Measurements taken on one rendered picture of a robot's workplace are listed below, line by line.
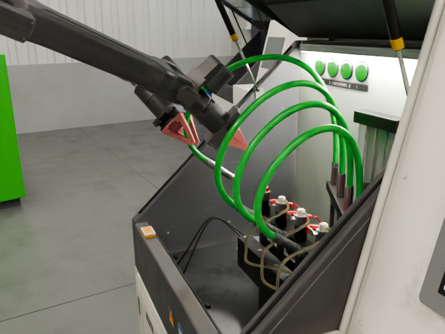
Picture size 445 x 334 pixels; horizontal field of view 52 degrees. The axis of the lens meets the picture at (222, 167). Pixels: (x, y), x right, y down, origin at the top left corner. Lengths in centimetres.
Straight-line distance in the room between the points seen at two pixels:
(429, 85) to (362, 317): 39
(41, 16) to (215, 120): 42
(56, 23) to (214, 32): 765
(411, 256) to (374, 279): 9
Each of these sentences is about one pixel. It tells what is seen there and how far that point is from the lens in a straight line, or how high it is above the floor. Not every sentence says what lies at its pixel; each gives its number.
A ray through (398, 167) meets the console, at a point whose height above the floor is 127.
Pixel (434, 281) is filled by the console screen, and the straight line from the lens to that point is 72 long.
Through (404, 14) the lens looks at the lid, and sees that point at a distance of 102.
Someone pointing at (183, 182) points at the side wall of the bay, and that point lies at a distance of 135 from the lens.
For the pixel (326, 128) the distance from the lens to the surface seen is 83.
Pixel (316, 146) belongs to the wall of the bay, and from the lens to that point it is 139.
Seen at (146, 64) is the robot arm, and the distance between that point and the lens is 86.
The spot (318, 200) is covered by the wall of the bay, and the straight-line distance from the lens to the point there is 142.
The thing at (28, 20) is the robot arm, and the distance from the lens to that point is 71.
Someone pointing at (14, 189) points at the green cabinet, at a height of 17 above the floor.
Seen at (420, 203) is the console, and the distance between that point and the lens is 74.
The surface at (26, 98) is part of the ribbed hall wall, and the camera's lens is 740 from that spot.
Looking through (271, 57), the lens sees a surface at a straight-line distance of 110.
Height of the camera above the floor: 149
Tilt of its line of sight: 17 degrees down
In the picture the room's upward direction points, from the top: 1 degrees counter-clockwise
